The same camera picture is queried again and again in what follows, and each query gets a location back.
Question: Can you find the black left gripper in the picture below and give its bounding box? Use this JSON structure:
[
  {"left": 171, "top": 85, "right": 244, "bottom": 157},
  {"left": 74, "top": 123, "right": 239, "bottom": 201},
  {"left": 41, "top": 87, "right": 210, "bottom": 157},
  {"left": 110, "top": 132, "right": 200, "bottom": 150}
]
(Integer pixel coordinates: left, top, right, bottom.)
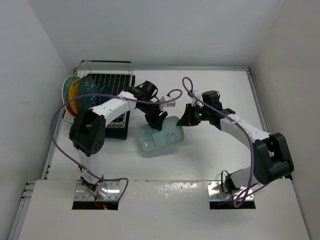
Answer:
[{"left": 137, "top": 100, "right": 167, "bottom": 131}]

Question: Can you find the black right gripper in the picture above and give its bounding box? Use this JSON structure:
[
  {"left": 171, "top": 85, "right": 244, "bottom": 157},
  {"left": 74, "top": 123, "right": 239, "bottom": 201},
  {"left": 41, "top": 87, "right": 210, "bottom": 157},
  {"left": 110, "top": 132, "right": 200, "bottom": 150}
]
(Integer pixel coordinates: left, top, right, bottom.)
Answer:
[{"left": 177, "top": 103, "right": 211, "bottom": 127}]

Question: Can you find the light green oval plate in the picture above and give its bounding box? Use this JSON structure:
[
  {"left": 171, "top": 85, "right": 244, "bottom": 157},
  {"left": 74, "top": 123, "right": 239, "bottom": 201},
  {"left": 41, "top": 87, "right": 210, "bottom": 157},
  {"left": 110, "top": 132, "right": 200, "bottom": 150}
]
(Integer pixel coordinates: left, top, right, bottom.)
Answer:
[{"left": 137, "top": 116, "right": 185, "bottom": 153}]

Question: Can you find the dark blue leaf-shaped plate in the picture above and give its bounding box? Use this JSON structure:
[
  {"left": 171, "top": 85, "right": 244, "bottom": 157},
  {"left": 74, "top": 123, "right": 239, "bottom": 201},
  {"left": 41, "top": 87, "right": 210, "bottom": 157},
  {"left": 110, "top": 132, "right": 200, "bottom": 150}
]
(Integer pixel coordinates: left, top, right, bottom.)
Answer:
[{"left": 97, "top": 83, "right": 111, "bottom": 103}]

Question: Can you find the teal round plate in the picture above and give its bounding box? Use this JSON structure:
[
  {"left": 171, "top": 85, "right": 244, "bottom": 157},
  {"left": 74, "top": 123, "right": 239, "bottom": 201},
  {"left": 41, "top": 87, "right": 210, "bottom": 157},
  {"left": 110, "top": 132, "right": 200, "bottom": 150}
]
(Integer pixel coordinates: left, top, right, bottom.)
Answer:
[{"left": 77, "top": 76, "right": 99, "bottom": 109}]

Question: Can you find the yellow polka dot plate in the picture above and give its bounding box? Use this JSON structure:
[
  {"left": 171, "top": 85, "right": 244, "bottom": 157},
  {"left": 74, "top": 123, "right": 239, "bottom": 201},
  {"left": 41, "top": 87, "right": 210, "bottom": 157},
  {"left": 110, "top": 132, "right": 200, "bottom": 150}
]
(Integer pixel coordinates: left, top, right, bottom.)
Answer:
[{"left": 65, "top": 79, "right": 82, "bottom": 118}]

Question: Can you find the red and teal floral plate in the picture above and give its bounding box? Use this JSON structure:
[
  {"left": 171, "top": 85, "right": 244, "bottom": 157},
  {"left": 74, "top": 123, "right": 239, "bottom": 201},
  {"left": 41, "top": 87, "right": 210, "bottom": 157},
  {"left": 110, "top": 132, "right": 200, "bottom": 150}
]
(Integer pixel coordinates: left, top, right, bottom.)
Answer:
[{"left": 61, "top": 75, "right": 80, "bottom": 103}]

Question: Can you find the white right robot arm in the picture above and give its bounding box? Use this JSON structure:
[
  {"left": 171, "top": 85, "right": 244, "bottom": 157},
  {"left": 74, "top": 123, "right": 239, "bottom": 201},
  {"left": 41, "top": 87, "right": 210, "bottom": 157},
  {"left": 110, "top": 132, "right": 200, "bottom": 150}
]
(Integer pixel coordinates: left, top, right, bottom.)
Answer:
[{"left": 177, "top": 90, "right": 294, "bottom": 195}]

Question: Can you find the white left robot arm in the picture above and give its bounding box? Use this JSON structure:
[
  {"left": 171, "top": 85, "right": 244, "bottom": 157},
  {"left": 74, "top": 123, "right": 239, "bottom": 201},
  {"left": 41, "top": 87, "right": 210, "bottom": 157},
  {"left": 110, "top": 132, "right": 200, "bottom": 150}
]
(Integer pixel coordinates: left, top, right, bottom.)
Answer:
[{"left": 69, "top": 81, "right": 172, "bottom": 193}]

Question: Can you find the black drying mat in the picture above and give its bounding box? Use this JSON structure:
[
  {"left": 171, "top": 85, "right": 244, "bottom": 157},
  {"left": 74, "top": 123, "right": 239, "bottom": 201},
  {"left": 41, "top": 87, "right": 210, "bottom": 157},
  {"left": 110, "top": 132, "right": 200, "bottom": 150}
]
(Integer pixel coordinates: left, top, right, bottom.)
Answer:
[{"left": 87, "top": 73, "right": 136, "bottom": 140}]

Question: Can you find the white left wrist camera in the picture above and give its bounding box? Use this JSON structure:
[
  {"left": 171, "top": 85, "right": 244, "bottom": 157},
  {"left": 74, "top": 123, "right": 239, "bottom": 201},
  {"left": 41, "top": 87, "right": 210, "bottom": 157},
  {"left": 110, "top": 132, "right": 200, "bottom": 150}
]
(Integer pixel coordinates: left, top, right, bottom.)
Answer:
[{"left": 159, "top": 95, "right": 176, "bottom": 110}]

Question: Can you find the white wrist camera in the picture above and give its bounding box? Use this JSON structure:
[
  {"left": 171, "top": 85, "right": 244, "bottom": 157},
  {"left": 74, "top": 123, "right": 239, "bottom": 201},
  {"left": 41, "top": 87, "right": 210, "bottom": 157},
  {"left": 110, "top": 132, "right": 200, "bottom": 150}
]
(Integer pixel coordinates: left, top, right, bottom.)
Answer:
[
  {"left": 159, "top": 95, "right": 176, "bottom": 110},
  {"left": 191, "top": 90, "right": 202, "bottom": 107}
]

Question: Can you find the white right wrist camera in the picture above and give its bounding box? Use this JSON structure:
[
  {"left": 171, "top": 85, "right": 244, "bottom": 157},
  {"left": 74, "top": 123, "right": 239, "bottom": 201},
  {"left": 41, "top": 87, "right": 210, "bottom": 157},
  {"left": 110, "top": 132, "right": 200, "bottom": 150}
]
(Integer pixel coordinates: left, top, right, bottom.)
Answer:
[{"left": 191, "top": 90, "right": 202, "bottom": 107}]

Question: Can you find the metal wire dish rack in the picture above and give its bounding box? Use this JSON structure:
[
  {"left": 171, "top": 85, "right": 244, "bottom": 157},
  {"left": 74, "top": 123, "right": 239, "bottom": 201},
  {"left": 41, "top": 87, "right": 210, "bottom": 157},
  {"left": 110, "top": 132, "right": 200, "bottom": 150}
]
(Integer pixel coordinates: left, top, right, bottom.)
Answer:
[{"left": 63, "top": 59, "right": 134, "bottom": 129}]

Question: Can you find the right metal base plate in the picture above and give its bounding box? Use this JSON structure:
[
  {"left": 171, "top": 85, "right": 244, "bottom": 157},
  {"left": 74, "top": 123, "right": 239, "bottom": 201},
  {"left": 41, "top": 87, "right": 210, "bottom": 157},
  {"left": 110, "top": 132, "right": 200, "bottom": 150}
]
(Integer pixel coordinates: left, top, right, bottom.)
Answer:
[{"left": 207, "top": 180, "right": 246, "bottom": 203}]

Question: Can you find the metal base plate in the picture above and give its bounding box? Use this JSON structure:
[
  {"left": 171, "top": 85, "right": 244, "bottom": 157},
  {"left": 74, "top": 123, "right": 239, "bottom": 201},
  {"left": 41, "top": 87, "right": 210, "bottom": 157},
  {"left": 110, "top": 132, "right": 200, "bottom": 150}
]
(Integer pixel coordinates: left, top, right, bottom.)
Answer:
[
  {"left": 207, "top": 180, "right": 246, "bottom": 203},
  {"left": 74, "top": 181, "right": 120, "bottom": 202}
]

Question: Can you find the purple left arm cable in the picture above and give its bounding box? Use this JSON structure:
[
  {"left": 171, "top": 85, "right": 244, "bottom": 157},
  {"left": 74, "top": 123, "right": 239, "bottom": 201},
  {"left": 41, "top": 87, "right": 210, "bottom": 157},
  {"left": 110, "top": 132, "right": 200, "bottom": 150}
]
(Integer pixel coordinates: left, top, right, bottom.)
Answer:
[{"left": 50, "top": 89, "right": 183, "bottom": 201}]

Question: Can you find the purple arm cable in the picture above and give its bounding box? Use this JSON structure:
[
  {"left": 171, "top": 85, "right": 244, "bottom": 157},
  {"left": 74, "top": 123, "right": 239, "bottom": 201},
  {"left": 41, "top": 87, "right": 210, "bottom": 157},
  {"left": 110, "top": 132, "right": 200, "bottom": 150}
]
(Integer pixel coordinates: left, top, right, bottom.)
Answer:
[
  {"left": 181, "top": 76, "right": 266, "bottom": 209},
  {"left": 50, "top": 89, "right": 183, "bottom": 201}
]

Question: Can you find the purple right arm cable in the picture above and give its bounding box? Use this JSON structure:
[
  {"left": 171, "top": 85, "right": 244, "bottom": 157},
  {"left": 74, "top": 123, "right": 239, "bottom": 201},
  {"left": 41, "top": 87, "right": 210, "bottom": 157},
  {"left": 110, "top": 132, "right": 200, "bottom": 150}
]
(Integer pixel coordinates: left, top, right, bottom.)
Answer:
[{"left": 181, "top": 76, "right": 266, "bottom": 209}]

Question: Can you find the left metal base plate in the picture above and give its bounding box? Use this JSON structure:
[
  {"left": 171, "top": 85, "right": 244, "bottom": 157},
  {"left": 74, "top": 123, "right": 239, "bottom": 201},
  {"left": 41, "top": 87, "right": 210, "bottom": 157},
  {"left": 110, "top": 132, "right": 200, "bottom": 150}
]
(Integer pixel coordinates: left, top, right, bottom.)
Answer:
[{"left": 74, "top": 181, "right": 120, "bottom": 202}]

